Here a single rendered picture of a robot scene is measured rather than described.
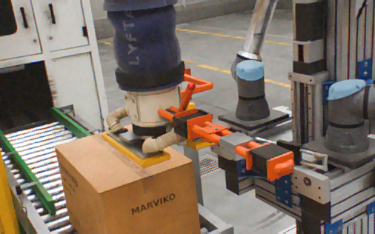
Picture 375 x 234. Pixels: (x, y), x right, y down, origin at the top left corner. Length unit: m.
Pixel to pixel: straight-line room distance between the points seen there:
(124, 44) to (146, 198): 0.67
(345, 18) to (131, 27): 0.81
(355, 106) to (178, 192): 0.76
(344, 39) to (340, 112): 0.31
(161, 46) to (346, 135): 0.71
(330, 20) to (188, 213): 0.94
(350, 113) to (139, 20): 0.77
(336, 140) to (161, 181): 0.67
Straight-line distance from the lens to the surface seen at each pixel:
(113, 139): 1.68
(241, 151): 1.18
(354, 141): 1.74
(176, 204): 1.98
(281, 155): 1.11
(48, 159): 3.29
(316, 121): 1.95
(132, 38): 1.48
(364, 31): 1.99
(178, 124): 1.39
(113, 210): 1.86
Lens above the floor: 1.76
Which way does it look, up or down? 19 degrees down
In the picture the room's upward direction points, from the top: 6 degrees counter-clockwise
